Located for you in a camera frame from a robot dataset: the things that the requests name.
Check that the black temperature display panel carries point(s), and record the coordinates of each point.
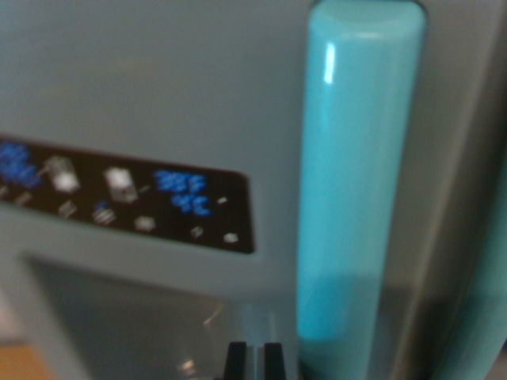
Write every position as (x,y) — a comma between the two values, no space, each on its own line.
(158,206)

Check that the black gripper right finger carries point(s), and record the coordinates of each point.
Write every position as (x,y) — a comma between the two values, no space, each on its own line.
(275,362)

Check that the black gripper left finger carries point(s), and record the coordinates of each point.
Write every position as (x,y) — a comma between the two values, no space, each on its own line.
(236,362)

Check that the plain grey fridge door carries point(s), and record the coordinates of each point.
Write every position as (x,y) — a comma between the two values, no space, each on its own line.
(501,87)

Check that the grey fridge door with dispenser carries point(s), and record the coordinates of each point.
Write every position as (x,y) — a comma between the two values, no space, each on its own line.
(158,79)

